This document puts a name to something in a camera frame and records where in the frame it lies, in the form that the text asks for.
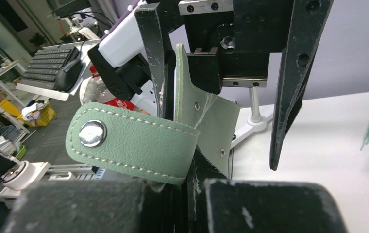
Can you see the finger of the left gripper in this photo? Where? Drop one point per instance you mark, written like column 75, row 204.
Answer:
column 307, row 22
column 160, row 56

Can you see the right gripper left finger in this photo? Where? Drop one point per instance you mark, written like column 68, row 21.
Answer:
column 124, row 206

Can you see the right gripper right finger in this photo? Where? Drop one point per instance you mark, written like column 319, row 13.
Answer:
column 219, row 205

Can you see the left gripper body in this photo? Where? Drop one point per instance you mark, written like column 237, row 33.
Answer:
column 230, row 41

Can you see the green leather card holder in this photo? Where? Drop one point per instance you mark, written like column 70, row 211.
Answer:
column 154, row 148

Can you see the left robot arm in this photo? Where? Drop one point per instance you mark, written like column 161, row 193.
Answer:
column 118, row 52

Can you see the red label bottle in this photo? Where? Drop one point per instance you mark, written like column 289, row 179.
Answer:
column 103, row 95

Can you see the black computer mouse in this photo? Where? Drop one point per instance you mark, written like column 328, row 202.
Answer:
column 68, row 75

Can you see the yellow storage crate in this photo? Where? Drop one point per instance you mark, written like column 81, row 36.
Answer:
column 37, row 114

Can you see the black computer keyboard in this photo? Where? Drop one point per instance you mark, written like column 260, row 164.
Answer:
column 42, row 70

